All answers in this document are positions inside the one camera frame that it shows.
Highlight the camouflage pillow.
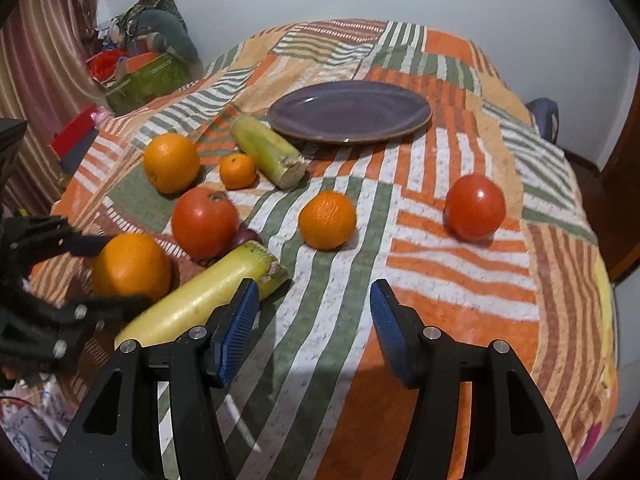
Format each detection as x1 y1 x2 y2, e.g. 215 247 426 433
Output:
114 0 188 30

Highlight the dark green plush toy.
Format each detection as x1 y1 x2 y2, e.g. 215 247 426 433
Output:
127 9 204 80

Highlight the small mandarin by cane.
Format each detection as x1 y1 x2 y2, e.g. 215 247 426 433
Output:
219 152 257 190

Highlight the large orange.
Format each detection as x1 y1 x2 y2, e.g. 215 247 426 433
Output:
143 132 200 195
91 233 172 302

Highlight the red and black box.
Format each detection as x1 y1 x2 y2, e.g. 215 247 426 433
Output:
50 104 98 176

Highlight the bumpy mandarin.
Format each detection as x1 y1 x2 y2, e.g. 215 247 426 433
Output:
298 191 357 250

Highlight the blue backpack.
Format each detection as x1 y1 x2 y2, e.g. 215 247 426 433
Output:
526 98 560 144

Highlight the patchwork striped bedspread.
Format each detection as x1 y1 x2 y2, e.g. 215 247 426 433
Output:
54 20 617 479

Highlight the green sugarcane piece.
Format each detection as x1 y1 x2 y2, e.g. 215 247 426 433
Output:
231 116 308 190

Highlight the dark red grape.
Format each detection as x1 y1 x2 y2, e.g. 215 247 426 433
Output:
231 228 262 249

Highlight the striped red curtain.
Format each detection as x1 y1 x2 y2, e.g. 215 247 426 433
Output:
1 0 104 214

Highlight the purple ceramic plate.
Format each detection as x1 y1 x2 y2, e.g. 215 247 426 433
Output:
268 80 432 144

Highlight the yellow sugarcane piece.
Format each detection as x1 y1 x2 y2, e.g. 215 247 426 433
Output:
114 240 290 347

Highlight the large red tomato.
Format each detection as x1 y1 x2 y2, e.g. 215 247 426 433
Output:
171 188 240 260

